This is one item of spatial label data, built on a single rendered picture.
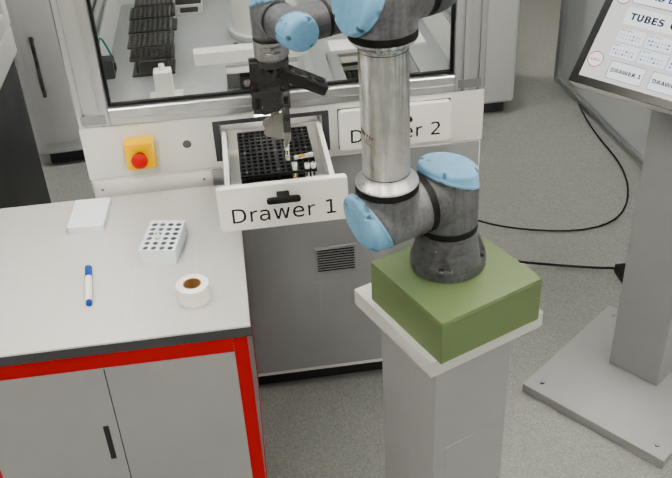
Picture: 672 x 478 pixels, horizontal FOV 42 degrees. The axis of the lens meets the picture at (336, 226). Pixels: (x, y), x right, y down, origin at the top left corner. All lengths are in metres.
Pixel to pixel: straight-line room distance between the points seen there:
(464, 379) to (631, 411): 0.94
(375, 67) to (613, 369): 1.62
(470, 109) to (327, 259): 0.57
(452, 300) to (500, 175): 2.15
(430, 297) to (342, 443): 0.98
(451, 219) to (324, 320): 1.01
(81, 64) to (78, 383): 0.75
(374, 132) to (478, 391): 0.67
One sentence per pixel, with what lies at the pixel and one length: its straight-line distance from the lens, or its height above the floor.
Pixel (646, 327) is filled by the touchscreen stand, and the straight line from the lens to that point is 2.69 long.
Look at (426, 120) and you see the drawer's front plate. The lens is 2.28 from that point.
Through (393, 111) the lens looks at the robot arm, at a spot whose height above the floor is 1.25.
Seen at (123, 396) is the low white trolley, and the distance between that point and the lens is 1.95.
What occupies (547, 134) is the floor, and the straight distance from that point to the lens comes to 4.15.
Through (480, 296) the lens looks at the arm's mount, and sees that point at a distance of 1.70.
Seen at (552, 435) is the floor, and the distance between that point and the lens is 2.65.
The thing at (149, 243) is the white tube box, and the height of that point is 0.79.
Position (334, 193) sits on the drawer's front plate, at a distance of 1.96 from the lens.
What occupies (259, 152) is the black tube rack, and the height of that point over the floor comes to 0.90.
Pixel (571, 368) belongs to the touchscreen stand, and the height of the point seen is 0.04.
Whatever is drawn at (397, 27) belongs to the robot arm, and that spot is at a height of 1.40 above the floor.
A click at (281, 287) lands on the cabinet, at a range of 2.51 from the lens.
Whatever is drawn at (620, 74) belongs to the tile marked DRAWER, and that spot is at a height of 1.00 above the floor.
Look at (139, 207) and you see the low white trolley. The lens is 2.24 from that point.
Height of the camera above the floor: 1.90
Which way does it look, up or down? 33 degrees down
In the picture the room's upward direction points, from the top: 3 degrees counter-clockwise
